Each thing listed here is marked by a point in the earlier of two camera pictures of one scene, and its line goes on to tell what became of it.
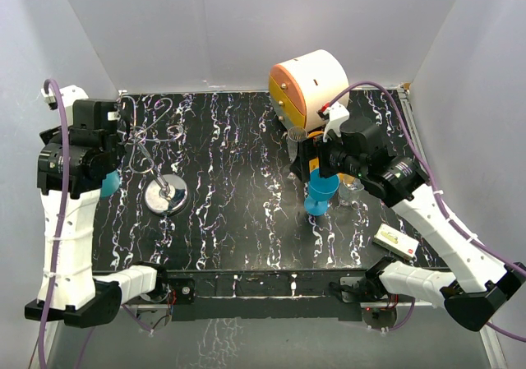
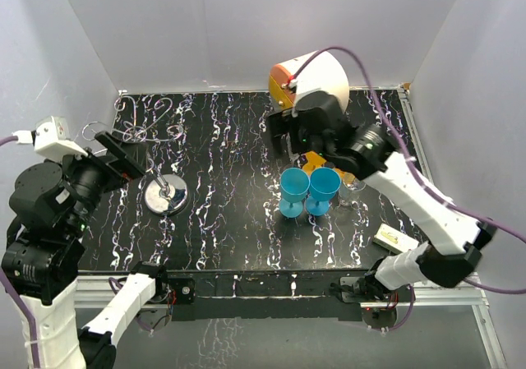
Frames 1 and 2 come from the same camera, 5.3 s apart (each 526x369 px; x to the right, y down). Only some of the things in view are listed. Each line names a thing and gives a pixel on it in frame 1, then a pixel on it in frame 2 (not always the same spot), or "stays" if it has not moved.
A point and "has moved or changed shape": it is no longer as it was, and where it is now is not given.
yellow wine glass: (314, 163) stays
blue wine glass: (320, 191) stays
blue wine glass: (110, 184) has moved or changed shape
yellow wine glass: (346, 178) stays
